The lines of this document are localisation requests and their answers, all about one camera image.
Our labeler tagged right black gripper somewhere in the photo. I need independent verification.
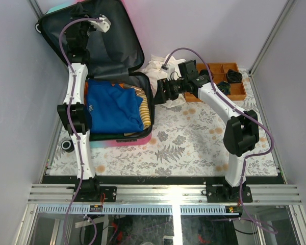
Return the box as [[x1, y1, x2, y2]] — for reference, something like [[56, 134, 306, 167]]
[[152, 77, 188, 105]]

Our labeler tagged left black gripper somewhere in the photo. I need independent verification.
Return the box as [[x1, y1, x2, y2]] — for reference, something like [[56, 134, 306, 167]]
[[65, 3, 95, 50]]

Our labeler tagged yellow striped shirt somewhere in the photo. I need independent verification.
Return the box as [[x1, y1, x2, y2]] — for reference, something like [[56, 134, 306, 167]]
[[122, 94, 151, 136]]

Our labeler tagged foundation bottle grey cap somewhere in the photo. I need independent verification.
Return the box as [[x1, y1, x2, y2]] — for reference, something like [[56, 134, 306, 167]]
[[123, 84, 142, 92]]

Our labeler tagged pink and teal suitcase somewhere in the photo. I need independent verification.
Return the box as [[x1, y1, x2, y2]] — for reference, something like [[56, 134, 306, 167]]
[[37, 1, 155, 153]]

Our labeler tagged blue shirt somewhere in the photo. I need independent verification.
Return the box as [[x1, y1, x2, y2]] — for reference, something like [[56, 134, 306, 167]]
[[86, 89, 136, 134]]

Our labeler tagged orange shirt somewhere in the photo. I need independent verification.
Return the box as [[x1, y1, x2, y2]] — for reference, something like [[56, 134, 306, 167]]
[[84, 79, 123, 106]]

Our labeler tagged dark green shirt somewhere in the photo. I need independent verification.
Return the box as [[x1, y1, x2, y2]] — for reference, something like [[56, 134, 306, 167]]
[[90, 133, 124, 141]]

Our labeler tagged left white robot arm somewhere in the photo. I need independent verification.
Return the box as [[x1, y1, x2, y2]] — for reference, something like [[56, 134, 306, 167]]
[[57, 3, 101, 202]]

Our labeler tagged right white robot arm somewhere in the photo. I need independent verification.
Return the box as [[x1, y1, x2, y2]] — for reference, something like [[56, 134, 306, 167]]
[[154, 60, 259, 201]]

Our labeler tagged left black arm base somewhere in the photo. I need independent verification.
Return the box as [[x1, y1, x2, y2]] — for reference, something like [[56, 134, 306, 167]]
[[74, 178, 117, 204]]

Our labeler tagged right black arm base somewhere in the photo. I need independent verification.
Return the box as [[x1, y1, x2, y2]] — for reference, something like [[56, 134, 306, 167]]
[[201, 180, 253, 205]]

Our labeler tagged white crumpled cloth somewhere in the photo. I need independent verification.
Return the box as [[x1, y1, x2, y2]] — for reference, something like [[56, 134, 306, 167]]
[[138, 55, 186, 108]]

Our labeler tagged rolled dark sock middle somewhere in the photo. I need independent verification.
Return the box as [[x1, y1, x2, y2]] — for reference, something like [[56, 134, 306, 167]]
[[199, 69, 211, 82]]

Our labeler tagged rolled dark sock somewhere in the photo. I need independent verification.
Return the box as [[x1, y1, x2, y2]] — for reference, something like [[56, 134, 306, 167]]
[[226, 69, 243, 84], [199, 69, 211, 82]]

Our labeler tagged rolled blue green sock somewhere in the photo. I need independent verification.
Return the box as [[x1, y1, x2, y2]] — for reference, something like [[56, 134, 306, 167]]
[[217, 81, 231, 95]]

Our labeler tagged rolled dark sock right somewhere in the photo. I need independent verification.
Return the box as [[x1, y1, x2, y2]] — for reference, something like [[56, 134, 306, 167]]
[[226, 69, 243, 84]]

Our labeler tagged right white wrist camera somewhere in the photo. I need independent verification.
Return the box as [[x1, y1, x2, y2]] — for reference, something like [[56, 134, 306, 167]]
[[161, 59, 182, 79]]

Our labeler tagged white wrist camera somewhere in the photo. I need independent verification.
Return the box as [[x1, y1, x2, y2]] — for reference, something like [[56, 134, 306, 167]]
[[89, 15, 111, 33], [161, 59, 182, 79]]

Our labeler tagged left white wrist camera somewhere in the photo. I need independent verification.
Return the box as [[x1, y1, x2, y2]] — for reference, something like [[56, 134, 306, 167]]
[[89, 15, 111, 33]]

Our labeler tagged aluminium mounting rail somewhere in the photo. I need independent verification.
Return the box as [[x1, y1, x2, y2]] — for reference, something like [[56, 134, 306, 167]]
[[25, 184, 303, 217]]

